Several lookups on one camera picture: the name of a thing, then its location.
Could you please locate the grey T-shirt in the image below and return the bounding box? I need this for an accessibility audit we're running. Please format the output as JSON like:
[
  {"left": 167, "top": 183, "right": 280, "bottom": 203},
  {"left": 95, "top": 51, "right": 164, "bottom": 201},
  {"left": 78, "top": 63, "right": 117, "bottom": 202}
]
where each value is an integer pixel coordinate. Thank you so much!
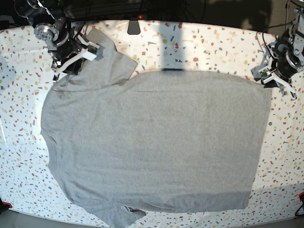
[{"left": 41, "top": 29, "right": 272, "bottom": 228}]

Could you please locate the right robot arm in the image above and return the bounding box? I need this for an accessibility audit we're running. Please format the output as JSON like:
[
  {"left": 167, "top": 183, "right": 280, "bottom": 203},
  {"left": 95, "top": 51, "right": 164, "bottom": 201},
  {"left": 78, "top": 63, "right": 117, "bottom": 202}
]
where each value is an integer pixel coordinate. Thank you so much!
[{"left": 14, "top": 0, "right": 83, "bottom": 70}]

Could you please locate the red clamp left corner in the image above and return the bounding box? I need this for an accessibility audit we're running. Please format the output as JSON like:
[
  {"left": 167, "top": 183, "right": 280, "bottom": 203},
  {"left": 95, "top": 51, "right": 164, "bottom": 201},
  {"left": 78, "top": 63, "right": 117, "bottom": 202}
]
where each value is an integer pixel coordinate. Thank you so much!
[{"left": 0, "top": 202, "right": 12, "bottom": 210}]

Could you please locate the red clamp corner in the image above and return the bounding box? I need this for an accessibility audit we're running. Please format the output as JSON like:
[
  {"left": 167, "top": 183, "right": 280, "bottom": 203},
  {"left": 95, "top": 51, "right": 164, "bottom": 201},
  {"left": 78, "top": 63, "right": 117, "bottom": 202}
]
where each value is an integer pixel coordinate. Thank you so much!
[
  {"left": 298, "top": 192, "right": 304, "bottom": 204},
  {"left": 0, "top": 202, "right": 12, "bottom": 210}
]

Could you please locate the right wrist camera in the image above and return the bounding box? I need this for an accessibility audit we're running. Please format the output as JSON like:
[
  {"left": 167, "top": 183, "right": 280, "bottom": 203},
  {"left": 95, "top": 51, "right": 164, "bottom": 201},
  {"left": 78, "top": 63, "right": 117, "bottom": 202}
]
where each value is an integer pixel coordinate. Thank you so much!
[{"left": 83, "top": 44, "right": 99, "bottom": 61}]

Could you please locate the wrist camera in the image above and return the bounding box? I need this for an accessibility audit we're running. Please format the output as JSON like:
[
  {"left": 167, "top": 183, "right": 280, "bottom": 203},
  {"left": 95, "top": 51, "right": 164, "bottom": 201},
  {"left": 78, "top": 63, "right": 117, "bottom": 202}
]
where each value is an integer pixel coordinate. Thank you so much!
[
  {"left": 258, "top": 67, "right": 274, "bottom": 84},
  {"left": 83, "top": 44, "right": 99, "bottom": 61}
]

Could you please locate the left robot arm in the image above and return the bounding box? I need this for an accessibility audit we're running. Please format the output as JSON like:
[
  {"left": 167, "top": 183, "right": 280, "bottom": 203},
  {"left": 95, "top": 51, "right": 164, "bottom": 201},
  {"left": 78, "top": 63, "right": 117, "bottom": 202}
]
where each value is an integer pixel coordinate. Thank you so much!
[{"left": 251, "top": 0, "right": 304, "bottom": 100}]

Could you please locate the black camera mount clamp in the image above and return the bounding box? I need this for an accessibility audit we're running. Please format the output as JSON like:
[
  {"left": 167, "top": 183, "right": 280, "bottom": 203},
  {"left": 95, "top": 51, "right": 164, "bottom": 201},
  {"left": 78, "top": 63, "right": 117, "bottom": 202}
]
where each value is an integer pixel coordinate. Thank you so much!
[{"left": 127, "top": 20, "right": 141, "bottom": 35}]

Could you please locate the red clamp right corner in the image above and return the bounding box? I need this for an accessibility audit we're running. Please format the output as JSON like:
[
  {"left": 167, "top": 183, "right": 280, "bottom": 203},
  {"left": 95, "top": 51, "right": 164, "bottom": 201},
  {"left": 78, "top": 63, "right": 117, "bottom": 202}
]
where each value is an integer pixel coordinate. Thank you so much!
[{"left": 298, "top": 192, "right": 304, "bottom": 204}]

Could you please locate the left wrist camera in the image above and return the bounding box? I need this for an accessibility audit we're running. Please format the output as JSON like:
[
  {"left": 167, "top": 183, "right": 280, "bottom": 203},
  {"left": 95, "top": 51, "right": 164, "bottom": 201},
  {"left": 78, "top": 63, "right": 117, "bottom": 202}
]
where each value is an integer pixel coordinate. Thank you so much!
[{"left": 258, "top": 67, "right": 274, "bottom": 84}]

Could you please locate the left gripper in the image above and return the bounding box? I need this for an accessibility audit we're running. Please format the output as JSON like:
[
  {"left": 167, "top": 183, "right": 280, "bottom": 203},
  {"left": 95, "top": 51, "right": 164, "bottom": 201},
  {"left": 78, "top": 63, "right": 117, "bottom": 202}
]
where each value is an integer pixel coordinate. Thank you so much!
[{"left": 251, "top": 41, "right": 301, "bottom": 100}]

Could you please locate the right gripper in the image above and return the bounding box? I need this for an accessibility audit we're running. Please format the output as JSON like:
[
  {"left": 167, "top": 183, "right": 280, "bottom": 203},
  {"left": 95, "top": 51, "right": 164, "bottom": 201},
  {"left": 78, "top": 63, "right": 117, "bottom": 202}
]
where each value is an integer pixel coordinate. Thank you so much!
[{"left": 48, "top": 30, "right": 85, "bottom": 83}]

